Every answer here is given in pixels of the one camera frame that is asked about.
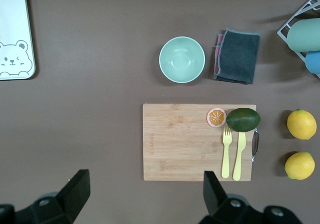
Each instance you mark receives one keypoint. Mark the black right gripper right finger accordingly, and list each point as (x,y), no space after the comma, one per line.
(217,204)

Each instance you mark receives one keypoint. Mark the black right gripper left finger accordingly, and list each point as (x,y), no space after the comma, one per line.
(70,199)

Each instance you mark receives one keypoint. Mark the yellow plastic fork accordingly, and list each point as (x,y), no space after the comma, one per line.
(226,156)

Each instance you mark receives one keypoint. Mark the yellow plastic knife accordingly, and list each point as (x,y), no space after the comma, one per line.
(239,156)

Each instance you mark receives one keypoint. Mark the wooden cutting board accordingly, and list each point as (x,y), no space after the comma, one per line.
(180,146)

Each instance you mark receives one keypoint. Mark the toy orange slice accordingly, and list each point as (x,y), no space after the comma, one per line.
(216,118)

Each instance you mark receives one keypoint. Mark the dark green avocado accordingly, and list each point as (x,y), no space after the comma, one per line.
(243,120)

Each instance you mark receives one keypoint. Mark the yellow lemon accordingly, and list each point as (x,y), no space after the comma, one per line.
(301,124)
(299,165)

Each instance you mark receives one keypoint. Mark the mint green bowl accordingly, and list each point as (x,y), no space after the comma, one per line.
(182,60)

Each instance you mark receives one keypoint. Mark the dark grey folded cloth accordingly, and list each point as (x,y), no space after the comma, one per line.
(238,57)

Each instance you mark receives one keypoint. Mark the light blue cup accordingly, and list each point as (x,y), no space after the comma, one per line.
(313,62)

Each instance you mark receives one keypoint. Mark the cream bear print tray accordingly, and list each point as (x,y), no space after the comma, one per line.
(12,22)

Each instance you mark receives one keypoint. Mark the sage green cup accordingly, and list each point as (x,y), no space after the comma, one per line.
(305,34)

